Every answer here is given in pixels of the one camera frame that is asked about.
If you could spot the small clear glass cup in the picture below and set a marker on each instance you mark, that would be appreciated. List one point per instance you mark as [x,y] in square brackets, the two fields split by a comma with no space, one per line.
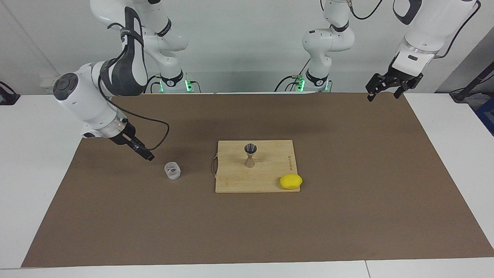
[172,172]

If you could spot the large brown table mat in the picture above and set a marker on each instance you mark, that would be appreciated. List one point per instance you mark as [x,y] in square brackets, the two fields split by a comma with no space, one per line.
[247,227]

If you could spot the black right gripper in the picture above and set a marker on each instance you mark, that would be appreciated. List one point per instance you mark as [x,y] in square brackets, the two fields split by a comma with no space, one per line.
[123,135]

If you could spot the steel double jigger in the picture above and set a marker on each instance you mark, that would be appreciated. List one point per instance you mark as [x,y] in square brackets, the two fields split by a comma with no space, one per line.
[251,148]

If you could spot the black clamp mount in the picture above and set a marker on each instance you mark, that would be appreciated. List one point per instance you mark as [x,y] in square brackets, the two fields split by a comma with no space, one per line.
[7,96]

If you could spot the white wall power strip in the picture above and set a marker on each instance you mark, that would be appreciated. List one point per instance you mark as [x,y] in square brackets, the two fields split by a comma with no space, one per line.
[48,87]

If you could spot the black stand pole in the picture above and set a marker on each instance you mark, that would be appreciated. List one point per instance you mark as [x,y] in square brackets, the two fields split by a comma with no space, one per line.
[471,85]

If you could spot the yellow lemon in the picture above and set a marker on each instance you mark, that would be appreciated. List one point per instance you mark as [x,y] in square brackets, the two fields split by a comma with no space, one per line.
[290,181]

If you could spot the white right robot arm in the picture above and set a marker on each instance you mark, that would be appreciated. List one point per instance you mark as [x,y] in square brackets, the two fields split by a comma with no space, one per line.
[85,100]

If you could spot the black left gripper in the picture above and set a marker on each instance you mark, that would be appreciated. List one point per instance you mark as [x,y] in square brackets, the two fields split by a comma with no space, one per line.
[403,80]

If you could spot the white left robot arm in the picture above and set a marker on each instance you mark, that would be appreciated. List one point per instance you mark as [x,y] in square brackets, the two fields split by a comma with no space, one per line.
[428,27]

